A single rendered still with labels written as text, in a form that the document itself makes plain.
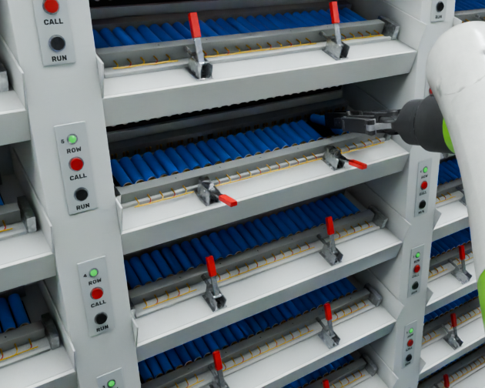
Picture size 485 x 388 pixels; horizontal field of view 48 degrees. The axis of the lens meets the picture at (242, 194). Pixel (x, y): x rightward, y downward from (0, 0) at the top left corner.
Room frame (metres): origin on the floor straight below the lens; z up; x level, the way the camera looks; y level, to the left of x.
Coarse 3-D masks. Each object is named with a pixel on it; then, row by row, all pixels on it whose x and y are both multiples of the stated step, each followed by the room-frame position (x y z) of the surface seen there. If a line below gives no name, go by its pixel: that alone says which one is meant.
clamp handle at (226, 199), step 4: (212, 184) 0.81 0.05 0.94; (208, 188) 0.81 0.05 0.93; (212, 188) 0.81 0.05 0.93; (212, 192) 0.80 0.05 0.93; (216, 192) 0.79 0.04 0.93; (216, 196) 0.79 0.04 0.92; (220, 196) 0.77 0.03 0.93; (224, 196) 0.77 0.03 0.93; (228, 196) 0.77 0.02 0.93; (220, 200) 0.77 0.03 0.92; (224, 200) 0.76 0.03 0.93; (228, 200) 0.76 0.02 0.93; (232, 200) 0.76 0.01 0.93; (228, 204) 0.75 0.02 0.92; (232, 204) 0.75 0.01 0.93; (236, 204) 0.75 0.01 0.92
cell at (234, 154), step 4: (216, 140) 0.96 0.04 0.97; (220, 140) 0.95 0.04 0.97; (224, 140) 0.95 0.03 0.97; (220, 144) 0.95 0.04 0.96; (224, 144) 0.94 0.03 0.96; (228, 144) 0.94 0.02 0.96; (224, 148) 0.94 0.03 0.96; (228, 148) 0.93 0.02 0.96; (232, 148) 0.93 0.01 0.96; (228, 152) 0.92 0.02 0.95; (232, 152) 0.92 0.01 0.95; (236, 152) 0.92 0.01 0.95; (232, 156) 0.91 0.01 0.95; (236, 156) 0.91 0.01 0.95; (240, 156) 0.91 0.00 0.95
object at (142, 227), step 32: (320, 96) 1.13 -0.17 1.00; (352, 96) 1.18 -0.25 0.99; (160, 128) 0.94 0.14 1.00; (320, 160) 0.97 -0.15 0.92; (384, 160) 1.00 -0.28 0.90; (192, 192) 0.83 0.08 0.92; (224, 192) 0.84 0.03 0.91; (256, 192) 0.85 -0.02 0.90; (288, 192) 0.88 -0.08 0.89; (320, 192) 0.93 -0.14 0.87; (128, 224) 0.74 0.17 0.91; (160, 224) 0.75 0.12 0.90; (192, 224) 0.79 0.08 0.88; (224, 224) 0.82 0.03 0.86
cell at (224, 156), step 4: (208, 140) 0.95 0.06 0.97; (212, 140) 0.95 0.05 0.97; (208, 144) 0.94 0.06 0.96; (212, 144) 0.94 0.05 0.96; (216, 144) 0.94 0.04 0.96; (212, 148) 0.93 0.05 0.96; (216, 148) 0.93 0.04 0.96; (220, 148) 0.93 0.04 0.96; (216, 152) 0.92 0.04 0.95; (220, 152) 0.91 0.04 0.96; (224, 152) 0.91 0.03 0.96; (220, 156) 0.91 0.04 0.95; (224, 156) 0.90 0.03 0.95; (228, 156) 0.90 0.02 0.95; (224, 160) 0.90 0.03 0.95
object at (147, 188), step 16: (304, 144) 0.97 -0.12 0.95; (320, 144) 0.98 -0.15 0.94; (336, 144) 0.99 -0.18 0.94; (352, 144) 1.02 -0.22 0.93; (240, 160) 0.89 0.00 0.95; (256, 160) 0.90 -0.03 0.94; (272, 160) 0.92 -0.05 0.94; (288, 160) 0.94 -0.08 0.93; (176, 176) 0.83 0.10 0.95; (192, 176) 0.83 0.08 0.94; (208, 176) 0.85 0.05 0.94; (224, 176) 0.87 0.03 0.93; (240, 176) 0.87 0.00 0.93; (128, 192) 0.77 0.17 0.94; (144, 192) 0.79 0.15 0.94; (160, 192) 0.80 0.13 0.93
